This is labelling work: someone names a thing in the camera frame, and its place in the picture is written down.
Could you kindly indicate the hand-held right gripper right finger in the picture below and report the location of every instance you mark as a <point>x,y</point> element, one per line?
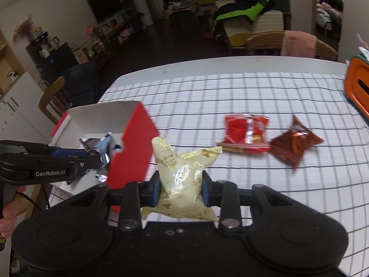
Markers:
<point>205,190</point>

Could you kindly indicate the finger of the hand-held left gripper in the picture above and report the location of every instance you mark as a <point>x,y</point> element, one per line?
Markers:
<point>72,153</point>
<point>89,164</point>

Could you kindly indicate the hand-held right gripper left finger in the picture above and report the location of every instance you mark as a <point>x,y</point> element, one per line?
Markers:
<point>156,190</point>

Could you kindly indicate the silver foil snack packet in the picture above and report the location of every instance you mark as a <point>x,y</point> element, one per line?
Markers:
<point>98,145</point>

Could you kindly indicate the cream snack packet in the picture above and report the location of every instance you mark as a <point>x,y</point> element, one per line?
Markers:
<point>180,179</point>

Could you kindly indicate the red and white cardboard box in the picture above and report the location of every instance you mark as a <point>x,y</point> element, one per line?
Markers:
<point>126,138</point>

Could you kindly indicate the person's left hand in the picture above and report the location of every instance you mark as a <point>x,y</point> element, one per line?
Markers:
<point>10,210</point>

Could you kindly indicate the wooden chair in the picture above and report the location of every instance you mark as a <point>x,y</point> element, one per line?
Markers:
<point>54,99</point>
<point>288,44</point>

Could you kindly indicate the white cabinet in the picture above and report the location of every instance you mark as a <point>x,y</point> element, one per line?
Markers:
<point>17,112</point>

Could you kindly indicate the red snack packet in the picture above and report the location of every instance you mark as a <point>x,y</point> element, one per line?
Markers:
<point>245,132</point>

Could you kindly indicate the checked white tablecloth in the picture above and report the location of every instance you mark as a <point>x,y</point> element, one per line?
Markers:
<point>248,127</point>

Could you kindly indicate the brown snack packet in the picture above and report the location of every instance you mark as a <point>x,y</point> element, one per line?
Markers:
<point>294,144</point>

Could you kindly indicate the black television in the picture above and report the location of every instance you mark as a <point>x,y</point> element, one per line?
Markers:
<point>104,3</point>

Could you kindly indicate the beige sofa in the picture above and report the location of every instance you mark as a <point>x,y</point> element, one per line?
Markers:
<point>253,26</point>

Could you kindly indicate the pink cloth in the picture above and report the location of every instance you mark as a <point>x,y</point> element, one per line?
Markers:
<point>299,43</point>

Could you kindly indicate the orange tissue box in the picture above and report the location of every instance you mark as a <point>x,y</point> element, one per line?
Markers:
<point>357,88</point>

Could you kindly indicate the green black jacket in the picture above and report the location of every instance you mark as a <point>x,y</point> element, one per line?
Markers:
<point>245,8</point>

